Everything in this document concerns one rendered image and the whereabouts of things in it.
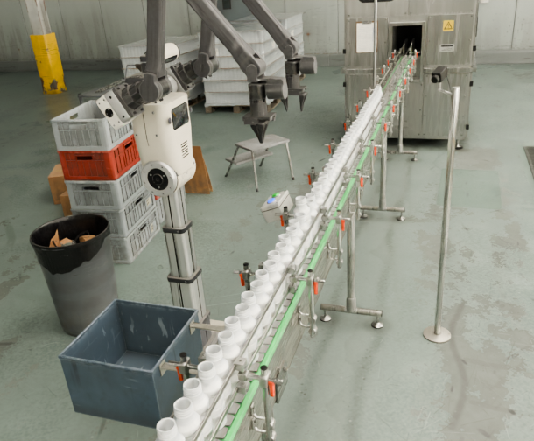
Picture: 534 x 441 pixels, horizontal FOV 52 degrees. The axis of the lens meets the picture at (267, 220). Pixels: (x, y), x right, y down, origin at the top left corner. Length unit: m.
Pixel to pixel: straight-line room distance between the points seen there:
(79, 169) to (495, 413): 3.00
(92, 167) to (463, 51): 3.89
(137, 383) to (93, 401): 0.20
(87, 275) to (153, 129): 1.32
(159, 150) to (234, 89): 6.15
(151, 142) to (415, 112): 4.40
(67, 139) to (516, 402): 3.14
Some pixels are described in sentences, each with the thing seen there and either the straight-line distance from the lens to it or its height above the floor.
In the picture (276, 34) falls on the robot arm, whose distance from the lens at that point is 2.26.
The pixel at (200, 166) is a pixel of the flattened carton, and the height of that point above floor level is 0.30.
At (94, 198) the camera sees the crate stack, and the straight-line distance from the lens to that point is 4.10.
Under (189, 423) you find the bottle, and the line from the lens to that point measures 1.17.
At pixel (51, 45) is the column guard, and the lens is 11.67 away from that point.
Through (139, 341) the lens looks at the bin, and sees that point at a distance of 2.01.
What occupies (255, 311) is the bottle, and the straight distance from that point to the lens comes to 1.46.
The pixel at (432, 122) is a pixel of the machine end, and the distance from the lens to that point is 6.29.
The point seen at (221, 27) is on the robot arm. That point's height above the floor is 1.78.
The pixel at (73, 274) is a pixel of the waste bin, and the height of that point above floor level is 0.45.
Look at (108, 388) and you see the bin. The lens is 1.73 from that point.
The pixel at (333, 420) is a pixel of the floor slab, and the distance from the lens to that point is 2.74.
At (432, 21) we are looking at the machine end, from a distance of 6.10.
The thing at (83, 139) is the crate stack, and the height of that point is 0.97.
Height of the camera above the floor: 1.94
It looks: 25 degrees down
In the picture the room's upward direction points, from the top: 4 degrees counter-clockwise
